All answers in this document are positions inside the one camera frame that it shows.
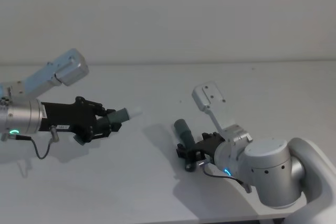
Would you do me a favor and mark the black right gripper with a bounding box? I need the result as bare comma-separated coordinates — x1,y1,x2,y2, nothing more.
176,132,226,172

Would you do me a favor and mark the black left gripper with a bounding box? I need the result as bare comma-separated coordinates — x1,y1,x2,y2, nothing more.
39,97,122,145

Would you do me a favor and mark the dark green cylindrical marker cap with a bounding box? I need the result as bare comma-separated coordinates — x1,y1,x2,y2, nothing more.
173,119,196,154

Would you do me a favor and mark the thin dark right gripper cable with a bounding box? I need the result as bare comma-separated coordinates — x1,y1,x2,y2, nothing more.
198,159,254,194

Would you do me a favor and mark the thin dark gripper cable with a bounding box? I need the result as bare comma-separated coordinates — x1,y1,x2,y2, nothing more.
198,159,254,194
9,125,59,159

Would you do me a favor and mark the thin dark left gripper cable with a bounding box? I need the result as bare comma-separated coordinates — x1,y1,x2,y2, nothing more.
9,125,59,159

